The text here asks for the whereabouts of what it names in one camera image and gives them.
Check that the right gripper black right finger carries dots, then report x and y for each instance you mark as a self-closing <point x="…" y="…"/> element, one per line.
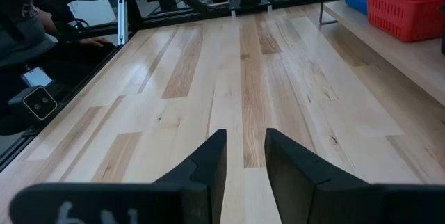
<point x="313" y="196"/>

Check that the person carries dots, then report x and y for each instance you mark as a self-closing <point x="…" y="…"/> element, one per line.
<point x="28" y="32"/>

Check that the wooden shelf black metal legs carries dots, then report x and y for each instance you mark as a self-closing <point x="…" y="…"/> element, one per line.
<point x="400" y="53"/>

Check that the person's hand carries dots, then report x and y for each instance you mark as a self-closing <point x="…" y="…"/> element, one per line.
<point x="95" y="41"/>

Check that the silver metal bracket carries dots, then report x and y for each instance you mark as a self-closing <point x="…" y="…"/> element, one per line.
<point x="121" y="18"/>

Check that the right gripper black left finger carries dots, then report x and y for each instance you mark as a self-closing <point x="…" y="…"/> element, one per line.
<point x="194" y="182"/>

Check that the white badge card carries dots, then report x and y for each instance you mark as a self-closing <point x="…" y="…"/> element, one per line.
<point x="36" y="77"/>

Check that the red plastic slotted basket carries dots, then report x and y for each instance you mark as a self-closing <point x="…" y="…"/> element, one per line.
<point x="406" y="18"/>

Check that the black table-level camera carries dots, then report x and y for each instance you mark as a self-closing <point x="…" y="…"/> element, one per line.
<point x="40" y="102"/>

